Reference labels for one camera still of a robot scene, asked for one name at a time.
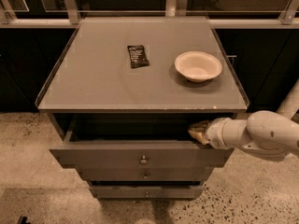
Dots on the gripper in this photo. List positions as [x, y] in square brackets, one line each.
[215, 133]

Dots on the grey top drawer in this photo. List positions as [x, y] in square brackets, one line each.
[136, 140]

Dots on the grey drawer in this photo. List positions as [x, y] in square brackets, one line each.
[136, 140]
[146, 192]
[146, 174]

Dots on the grey middle drawer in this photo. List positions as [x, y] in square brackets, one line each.
[146, 174]

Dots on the metal railing frame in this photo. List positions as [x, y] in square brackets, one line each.
[220, 14]

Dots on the white paper bowl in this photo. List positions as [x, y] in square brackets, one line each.
[198, 66]

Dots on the black snack packet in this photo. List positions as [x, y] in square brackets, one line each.
[138, 56]

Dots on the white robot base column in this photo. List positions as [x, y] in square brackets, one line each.
[290, 104]

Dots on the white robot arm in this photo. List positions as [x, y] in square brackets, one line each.
[264, 134]

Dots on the grey drawer cabinet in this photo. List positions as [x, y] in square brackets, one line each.
[94, 76]

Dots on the grey bottom drawer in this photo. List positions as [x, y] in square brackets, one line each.
[146, 192]

